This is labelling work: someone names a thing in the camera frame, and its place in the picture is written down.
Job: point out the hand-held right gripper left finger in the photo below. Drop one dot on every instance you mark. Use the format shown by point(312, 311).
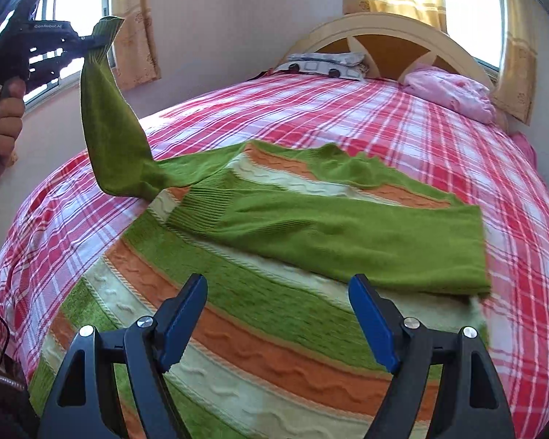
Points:
point(190, 315)

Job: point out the grey white folded cloth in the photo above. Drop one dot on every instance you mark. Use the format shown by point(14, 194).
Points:
point(320, 64)

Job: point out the beige patterned curtain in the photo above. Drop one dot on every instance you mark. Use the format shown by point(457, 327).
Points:
point(137, 32)
point(517, 55)

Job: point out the pink pillow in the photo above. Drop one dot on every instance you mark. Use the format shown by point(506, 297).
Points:
point(453, 91)

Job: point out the bed with red plaid sheet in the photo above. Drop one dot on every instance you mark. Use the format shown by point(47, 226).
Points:
point(302, 109)

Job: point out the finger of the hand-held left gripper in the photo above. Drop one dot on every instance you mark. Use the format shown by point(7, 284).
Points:
point(84, 43)
point(50, 65)

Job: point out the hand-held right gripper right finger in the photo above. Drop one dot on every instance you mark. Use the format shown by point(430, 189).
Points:
point(370, 324)

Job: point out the green orange striped knit sweater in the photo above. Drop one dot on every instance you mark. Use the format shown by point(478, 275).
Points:
point(302, 219)

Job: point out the pink cloth by wall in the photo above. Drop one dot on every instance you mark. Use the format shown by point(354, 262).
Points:
point(524, 148)

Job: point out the window behind headboard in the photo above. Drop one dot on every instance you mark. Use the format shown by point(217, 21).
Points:
point(473, 4)

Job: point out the cream arched wooden headboard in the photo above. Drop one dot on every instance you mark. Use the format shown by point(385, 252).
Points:
point(393, 43)

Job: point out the person's left hand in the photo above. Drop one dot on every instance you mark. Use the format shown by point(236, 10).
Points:
point(2, 121)

